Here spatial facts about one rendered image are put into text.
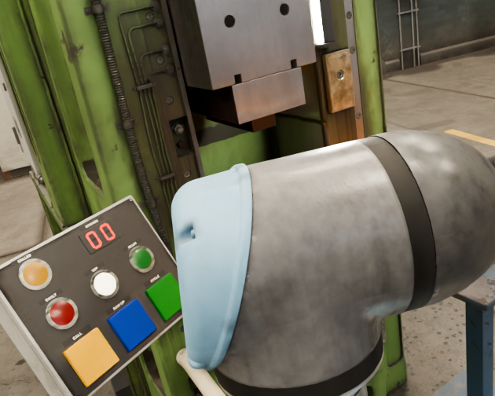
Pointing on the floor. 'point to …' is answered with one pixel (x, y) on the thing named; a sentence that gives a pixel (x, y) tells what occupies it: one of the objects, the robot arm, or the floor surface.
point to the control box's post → (121, 384)
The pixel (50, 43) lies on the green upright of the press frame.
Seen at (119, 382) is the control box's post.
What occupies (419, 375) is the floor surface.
